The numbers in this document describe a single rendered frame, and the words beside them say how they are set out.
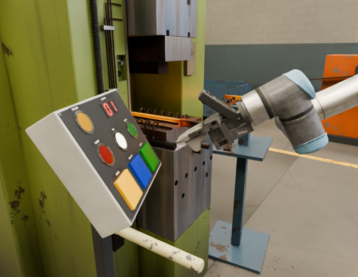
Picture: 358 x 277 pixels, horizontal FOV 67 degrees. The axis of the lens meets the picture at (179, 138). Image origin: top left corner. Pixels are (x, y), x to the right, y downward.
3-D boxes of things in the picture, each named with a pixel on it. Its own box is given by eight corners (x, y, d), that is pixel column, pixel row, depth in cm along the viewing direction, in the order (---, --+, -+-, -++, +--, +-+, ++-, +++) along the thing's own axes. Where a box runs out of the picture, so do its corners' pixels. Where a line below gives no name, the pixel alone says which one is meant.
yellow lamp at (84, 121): (98, 130, 61) (96, 111, 60) (81, 135, 57) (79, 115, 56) (89, 128, 62) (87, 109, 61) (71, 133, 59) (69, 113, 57)
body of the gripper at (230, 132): (214, 151, 74) (256, 132, 71) (200, 125, 73) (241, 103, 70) (214, 143, 82) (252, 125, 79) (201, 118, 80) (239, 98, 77)
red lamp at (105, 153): (119, 161, 63) (117, 144, 61) (104, 169, 59) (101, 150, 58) (109, 159, 64) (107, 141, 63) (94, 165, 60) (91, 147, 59)
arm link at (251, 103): (257, 92, 67) (252, 87, 77) (239, 101, 69) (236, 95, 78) (272, 123, 69) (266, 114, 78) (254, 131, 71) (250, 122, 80)
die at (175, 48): (190, 60, 123) (191, 37, 120) (165, 61, 107) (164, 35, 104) (122, 58, 145) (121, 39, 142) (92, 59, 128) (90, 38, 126)
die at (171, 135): (189, 135, 134) (190, 118, 131) (166, 146, 118) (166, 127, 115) (126, 123, 155) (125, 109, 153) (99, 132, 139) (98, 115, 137)
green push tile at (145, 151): (159, 161, 85) (146, 142, 84) (154, 171, 78) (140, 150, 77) (154, 164, 86) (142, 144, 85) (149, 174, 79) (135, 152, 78)
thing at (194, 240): (207, 270, 171) (210, 204, 156) (174, 318, 140) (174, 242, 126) (139, 238, 199) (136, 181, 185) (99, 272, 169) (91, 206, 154)
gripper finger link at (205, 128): (190, 140, 74) (219, 126, 71) (187, 136, 73) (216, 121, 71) (191, 136, 78) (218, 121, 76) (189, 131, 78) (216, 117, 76)
